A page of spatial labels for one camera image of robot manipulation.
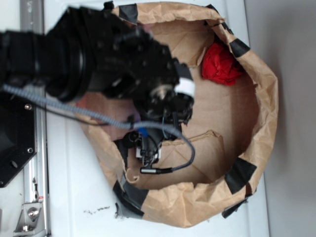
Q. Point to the red crumpled paper ball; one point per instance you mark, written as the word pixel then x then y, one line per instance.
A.
pixel 220 66

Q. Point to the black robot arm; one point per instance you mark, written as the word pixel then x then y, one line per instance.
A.
pixel 95 51

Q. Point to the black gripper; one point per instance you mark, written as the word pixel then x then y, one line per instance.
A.
pixel 139 68

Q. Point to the aluminium extrusion rail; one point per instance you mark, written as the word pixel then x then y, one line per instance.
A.
pixel 36 170

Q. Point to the silver corner bracket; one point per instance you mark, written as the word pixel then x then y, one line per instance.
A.
pixel 30 220

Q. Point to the brown paper bag tray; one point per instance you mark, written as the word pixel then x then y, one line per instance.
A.
pixel 185 197

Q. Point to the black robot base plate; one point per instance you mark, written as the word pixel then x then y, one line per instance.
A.
pixel 17 136

